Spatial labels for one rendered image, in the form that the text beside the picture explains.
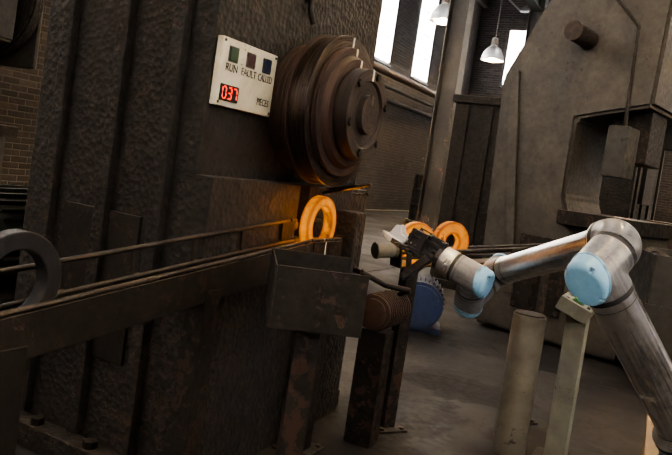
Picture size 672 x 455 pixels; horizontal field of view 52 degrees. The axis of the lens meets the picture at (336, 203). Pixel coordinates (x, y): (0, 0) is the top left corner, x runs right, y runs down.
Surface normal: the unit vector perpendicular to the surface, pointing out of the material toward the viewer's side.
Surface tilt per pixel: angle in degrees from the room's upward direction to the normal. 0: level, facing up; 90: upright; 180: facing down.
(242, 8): 90
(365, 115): 90
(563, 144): 90
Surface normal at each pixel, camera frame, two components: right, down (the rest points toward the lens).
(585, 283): -0.76, 0.44
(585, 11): -0.66, -0.06
